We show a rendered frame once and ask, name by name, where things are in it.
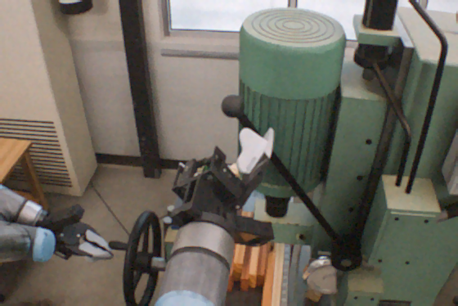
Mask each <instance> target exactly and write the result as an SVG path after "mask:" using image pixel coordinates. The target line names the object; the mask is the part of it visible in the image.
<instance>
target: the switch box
mask: <svg viewBox="0 0 458 306"><path fill-rule="evenodd" d="M442 175H443V177H444V178H445V183H446V185H447V190H448V191H449V193H450V194H452V195H455V194H458V128H457V131H456V134H455V137H454V138H453V141H452V144H451V147H450V149H449V152H448V154H447V158H446V160H445V162H444V164H443V167H442Z"/></svg>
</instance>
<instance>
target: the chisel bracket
mask: <svg viewBox="0 0 458 306"><path fill-rule="evenodd" d="M253 219H256V220H258V221H261V222H263V221H264V222H268V223H272V230H273V233H274V237H275V239H274V240H272V241H269V242H276V243H283V244H291V245H298V244H296V234H297V233H302V234H305V245H311V242H312V234H313V231H314V217H313V215H312V214H310V212H309V210H308V208H307V207H306V206H305V204H304V203H302V204H301V203H294V202H289V204H288V210H287V214H286V216H285V217H283V218H272V217H270V216H268V215H267V214H266V212H265V200H263V199H256V200H255V203H254V214H253Z"/></svg>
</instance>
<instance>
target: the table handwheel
mask: <svg viewBox="0 0 458 306"><path fill-rule="evenodd" d="M150 227H151V231H152V235H153V249H152V252H148V245H149V235H150ZM142 233H143V236H144V237H143V243H142V250H141V251H140V250H138V245H139V241H140V239H141V235H142ZM161 251H162V230H161V226H160V221H159V216H158V215H157V214H156V213H155V212H154V211H151V210H147V211H145V212H142V213H141V214H140V215H139V217H138V219H137V221H136V222H135V223H134V225H133V229H132V231H131V234H130V236H129V238H128V245H127V249H126V252H125V260H124V264H123V296H124V300H125V304H126V306H149V303H150V301H151V300H152V298H153V294H154V292H155V288H156V285H157V279H158V275H159V271H161V272H165V270H166V267H167V264H168V262H167V261H166V260H165V259H162V258H161ZM134 272H136V275H135V276H134ZM143 273H147V274H149V276H148V282H147V285H146V288H145V290H144V292H145V293H144V295H143V296H142V298H141V299H140V302H139V304H137V302H136V299H135V291H136V287H137V285H138V282H139V281H140V278H141V276H142V274H143Z"/></svg>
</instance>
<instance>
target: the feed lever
mask: <svg viewBox="0 0 458 306"><path fill-rule="evenodd" d="M221 108H222V112H223V113H224V114H225V115H226V116H227V117H229V118H237V119H238V120H239V122H240V123H241V125H242V126H243V127H244V128H249V129H250V130H252V131H253V132H255V133H257V134H258V135H259V136H260V137H263V136H262V134H261V133H260V132H259V131H258V130H257V129H256V128H255V127H254V125H253V124H252V123H251V122H250V120H249V119H248V117H247V116H246V115H245V113H244V111H245V101H244V100H243V98H242V97H239V96H237V95H228V96H227V97H224V99H223V100H222V104H221ZM270 161H271V163H273V165H274V166H275V167H276V169H277V170H278V172H279V174H280V175H281V176H282V177H283V178H284V179H285V180H286V181H287V182H288V184H289V185H290V188H291V189H292V190H293V191H294V192H295V193H296V195H297V196H298V197H299V199H300V200H301V201H302V203H304V204H305V206H306V207H307V208H308V210H309V212H310V214H312V215H313V217H314V218H315V219H316V221H317V222H318V223H319V224H320V225H321V227H322V228H323V229H324V231H325V232H326V234H327V235H328V236H329V237H330V239H331V241H330V260H331V261H330V264H331V266H332V267H334V268H335V269H337V270H339V271H352V270H354V269H356V268H358V267H360V266H362V267H364V268H367V269H369V270H374V269H375V265H368V264H367V261H366V259H365V258H363V257H362V255H361V241H360V239H359V238H358V237H357V236H354V235H352V234H350V233H344V234H341V235H337V234H336V233H335V231H334V230H333V229H332V227H331V226H330V225H329V224H328V222H327V221H326V219H325V218H324V217H323V215H322V214H321V212H319V210H318V208H317V207H316V206H315V205H314V204H313V203H312V201H311V199H310V198H309V197H308V195H307V194H306V193H305V191H303V189H302V187H301V186H300V185H299V184H298V182H297V181H296V180H295V178H293V177H292V175H291V173H290V171H289V170H288V169H287V168H286V167H285V165H284V164H283V163H282V162H281V161H280V159H279V158H278V156H277V154H276V153H275V151H274V150H272V153H271V156H270Z"/></svg>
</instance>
